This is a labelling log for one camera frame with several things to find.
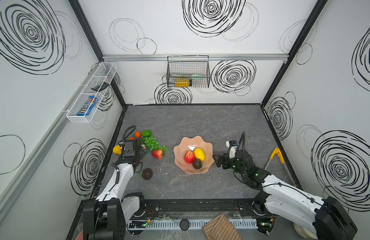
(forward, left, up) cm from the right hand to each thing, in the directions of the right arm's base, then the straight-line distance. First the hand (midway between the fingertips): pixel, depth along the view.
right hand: (217, 154), depth 82 cm
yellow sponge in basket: (+35, +20, +23) cm, 47 cm away
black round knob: (-32, +17, 0) cm, 36 cm away
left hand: (+3, +45, -3) cm, 46 cm away
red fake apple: (0, +16, -3) cm, 16 cm away
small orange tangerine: (+15, +54, -7) cm, 57 cm away
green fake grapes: (+9, +39, -6) cm, 40 cm away
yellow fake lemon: (+3, +10, -4) cm, 11 cm away
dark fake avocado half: (-9, +39, -5) cm, 40 cm away
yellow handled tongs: (+6, -39, -8) cm, 40 cm away
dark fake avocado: (-5, +11, -2) cm, 12 cm away
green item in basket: (+35, +14, +26) cm, 46 cm away
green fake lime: (+19, +45, -7) cm, 49 cm away
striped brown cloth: (-32, +1, -9) cm, 33 cm away
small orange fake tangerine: (+17, +51, -6) cm, 54 cm away
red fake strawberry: (+3, +35, -5) cm, 35 cm away
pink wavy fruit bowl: (+5, +21, -6) cm, 23 cm away
